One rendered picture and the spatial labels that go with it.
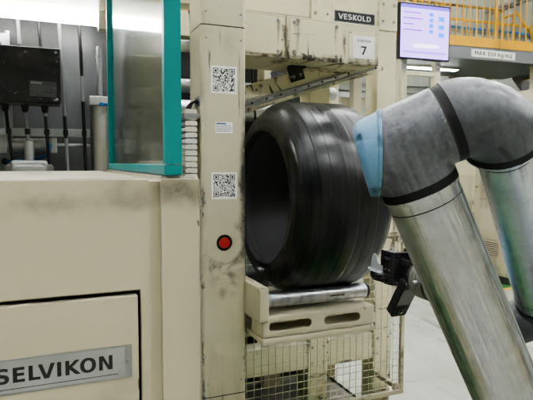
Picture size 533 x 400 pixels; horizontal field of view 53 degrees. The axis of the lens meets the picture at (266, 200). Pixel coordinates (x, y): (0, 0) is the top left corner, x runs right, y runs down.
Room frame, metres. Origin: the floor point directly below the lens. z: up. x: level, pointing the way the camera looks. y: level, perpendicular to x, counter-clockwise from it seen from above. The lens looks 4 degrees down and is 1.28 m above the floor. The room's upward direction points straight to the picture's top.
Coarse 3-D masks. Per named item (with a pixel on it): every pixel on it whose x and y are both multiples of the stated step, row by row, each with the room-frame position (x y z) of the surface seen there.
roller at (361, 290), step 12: (312, 288) 1.51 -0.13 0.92; (324, 288) 1.52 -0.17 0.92; (336, 288) 1.53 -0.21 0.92; (348, 288) 1.54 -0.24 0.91; (360, 288) 1.56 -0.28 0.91; (276, 300) 1.45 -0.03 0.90; (288, 300) 1.46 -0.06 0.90; (300, 300) 1.48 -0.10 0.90; (312, 300) 1.49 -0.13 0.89; (324, 300) 1.51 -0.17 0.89; (336, 300) 1.54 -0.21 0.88
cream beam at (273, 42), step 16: (256, 16) 1.79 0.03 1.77; (272, 16) 1.81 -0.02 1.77; (288, 16) 1.84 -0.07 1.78; (256, 32) 1.79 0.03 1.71; (272, 32) 1.81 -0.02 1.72; (288, 32) 1.84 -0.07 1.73; (304, 32) 1.86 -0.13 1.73; (320, 32) 1.88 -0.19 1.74; (336, 32) 1.91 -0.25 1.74; (352, 32) 1.93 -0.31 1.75; (368, 32) 1.96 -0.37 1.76; (256, 48) 1.79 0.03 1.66; (272, 48) 1.81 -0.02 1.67; (288, 48) 1.84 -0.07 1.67; (304, 48) 1.86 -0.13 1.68; (320, 48) 1.88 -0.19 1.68; (336, 48) 1.91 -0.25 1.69; (352, 48) 1.93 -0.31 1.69; (256, 64) 1.95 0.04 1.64; (272, 64) 1.95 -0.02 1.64; (288, 64) 1.95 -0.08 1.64; (304, 64) 1.95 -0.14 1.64; (320, 64) 1.95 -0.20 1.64; (336, 64) 1.95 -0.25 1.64; (352, 64) 1.95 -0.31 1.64; (368, 64) 1.96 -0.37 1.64
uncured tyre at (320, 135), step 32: (256, 128) 1.65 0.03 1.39; (288, 128) 1.47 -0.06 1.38; (320, 128) 1.45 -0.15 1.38; (352, 128) 1.49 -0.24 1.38; (256, 160) 1.87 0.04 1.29; (288, 160) 1.44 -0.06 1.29; (320, 160) 1.39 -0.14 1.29; (352, 160) 1.42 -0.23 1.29; (256, 192) 1.89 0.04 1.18; (288, 192) 1.94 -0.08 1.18; (320, 192) 1.37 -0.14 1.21; (352, 192) 1.39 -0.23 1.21; (256, 224) 1.86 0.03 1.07; (288, 224) 1.43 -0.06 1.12; (320, 224) 1.37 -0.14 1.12; (352, 224) 1.40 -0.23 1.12; (384, 224) 1.45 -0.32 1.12; (256, 256) 1.66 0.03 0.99; (288, 256) 1.44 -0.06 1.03; (320, 256) 1.40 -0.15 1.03; (352, 256) 1.45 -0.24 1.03; (288, 288) 1.53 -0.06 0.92
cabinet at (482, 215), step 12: (480, 180) 5.92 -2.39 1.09; (480, 192) 5.92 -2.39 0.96; (480, 204) 5.91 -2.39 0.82; (480, 216) 5.91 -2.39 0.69; (480, 228) 5.90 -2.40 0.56; (492, 228) 5.73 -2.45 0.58; (492, 240) 5.72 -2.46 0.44; (492, 252) 5.72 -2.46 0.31; (504, 264) 5.54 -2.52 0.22; (504, 276) 5.53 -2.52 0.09
